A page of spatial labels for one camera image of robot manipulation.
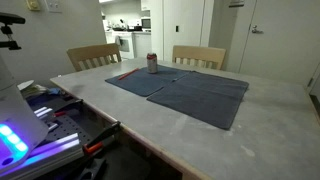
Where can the red plastic straw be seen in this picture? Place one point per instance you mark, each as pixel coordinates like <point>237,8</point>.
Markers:
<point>128,74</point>

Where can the red and silver soda can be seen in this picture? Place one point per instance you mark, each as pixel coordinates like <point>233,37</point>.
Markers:
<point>152,65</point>

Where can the dark blue cloth mat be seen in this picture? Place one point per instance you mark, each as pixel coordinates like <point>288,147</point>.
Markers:
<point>143,83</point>
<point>203,96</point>

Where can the white kitchen base cabinet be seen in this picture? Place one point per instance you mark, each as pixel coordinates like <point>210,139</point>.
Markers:
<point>142,45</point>

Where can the light wooden slat-back chair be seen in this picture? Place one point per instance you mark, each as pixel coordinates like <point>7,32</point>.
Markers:
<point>90,51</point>
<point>198,52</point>

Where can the white kitchen stove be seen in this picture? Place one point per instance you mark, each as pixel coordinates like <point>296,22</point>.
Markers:
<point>128,46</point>

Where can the black closet door latch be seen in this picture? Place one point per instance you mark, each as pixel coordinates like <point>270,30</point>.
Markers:
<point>177,28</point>

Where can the grey towel on stove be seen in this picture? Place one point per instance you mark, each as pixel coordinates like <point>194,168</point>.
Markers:
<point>118,40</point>

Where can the microwave oven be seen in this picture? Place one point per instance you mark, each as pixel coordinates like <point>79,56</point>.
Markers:
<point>146,23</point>

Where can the black and orange bar clamp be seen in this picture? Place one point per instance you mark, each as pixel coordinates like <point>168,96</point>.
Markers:
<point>93,168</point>
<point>103,133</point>
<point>71,104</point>

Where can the white double-door closet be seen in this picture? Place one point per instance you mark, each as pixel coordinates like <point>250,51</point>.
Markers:
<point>190,20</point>

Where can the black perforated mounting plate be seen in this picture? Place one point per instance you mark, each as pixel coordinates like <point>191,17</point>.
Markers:
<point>66,128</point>

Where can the small blue object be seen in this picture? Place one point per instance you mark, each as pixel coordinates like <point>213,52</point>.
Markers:
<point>55,91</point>

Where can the grey sign above door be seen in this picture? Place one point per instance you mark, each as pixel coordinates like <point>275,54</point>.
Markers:
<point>236,3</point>

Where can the short aluminium profile blocks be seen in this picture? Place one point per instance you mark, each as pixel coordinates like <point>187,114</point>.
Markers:
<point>43,111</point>

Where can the white paper stack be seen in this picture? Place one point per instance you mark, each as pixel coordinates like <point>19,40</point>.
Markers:
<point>28,85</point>

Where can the long aluminium profile rail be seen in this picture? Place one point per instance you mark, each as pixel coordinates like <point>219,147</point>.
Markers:
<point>56,151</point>

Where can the white wall switch plate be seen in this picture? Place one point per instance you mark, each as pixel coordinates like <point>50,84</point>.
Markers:
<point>53,5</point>

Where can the yellowish wall plate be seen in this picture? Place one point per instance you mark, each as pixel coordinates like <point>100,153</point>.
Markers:
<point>33,4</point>

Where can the black camera on mount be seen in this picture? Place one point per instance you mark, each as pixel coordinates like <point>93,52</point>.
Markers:
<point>10,18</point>

